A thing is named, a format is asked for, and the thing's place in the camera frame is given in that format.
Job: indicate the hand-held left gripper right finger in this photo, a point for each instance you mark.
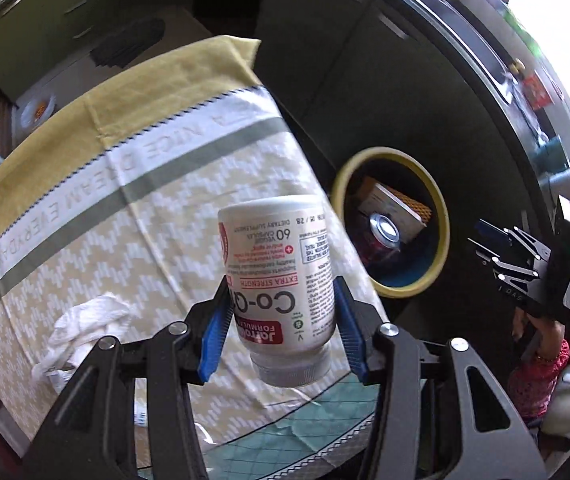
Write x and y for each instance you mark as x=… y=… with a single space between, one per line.
x=352 y=340

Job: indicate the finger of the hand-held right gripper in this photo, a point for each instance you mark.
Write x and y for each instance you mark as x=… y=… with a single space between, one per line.
x=510 y=275
x=485 y=232

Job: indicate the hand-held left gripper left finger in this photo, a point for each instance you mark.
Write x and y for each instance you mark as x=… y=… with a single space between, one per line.
x=215 y=340

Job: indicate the white supplement bottle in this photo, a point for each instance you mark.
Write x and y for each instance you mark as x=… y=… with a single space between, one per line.
x=275 y=270

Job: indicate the blue yellow-rimmed trash bin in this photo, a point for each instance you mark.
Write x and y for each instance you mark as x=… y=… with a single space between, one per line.
x=415 y=170

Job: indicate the brown cardboard box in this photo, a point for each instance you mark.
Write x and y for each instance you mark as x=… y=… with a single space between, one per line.
x=390 y=200

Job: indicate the red soda can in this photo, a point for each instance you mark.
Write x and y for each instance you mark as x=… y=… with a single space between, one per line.
x=382 y=227

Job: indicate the person's right forearm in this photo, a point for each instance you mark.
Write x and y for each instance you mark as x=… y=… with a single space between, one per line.
x=535 y=385

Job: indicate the person's right hand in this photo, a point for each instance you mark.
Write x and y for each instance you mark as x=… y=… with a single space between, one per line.
x=547 y=335

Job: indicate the dark green mug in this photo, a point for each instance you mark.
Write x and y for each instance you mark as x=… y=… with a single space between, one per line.
x=552 y=152

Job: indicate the crumpled white tissue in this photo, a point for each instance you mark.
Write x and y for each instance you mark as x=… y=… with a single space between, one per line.
x=90 y=320

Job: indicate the small red box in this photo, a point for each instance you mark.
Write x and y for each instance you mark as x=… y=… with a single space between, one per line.
x=535 y=90

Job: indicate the patterned tablecloth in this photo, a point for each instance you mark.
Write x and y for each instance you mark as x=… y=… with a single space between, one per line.
x=165 y=185

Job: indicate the white dish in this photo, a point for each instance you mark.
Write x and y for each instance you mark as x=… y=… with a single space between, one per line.
x=37 y=110

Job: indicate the dark floor mat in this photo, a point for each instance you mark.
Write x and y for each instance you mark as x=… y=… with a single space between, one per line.
x=125 y=42

